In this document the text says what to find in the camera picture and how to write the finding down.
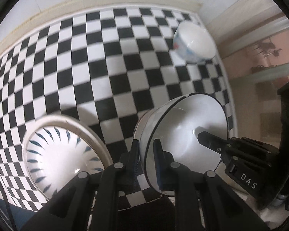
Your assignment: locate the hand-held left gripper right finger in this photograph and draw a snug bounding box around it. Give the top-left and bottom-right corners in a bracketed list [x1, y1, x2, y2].
[153, 139, 270, 231]

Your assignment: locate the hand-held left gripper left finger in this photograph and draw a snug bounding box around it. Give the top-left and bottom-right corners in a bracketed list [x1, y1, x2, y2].
[22, 138, 141, 231]

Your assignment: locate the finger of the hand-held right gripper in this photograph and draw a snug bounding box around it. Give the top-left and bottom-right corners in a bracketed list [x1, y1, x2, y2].
[197, 131, 280, 164]
[217, 155, 234, 174]

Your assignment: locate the white bowl with black rim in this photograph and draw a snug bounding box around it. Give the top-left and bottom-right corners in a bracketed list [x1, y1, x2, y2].
[133, 93, 229, 197]

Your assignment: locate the white bowl with blue pattern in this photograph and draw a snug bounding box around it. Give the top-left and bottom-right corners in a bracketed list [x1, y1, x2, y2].
[22, 115, 115, 202]

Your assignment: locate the glass sliding door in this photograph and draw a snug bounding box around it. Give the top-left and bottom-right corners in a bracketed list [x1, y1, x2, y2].
[199, 0, 289, 198]

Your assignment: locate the white bowl with floral print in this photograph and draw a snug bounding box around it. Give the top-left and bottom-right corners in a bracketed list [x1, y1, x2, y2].
[172, 21, 217, 64]

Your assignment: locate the black and white checkered tablecloth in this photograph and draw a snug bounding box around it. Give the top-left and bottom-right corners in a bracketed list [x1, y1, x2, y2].
[0, 7, 238, 213]

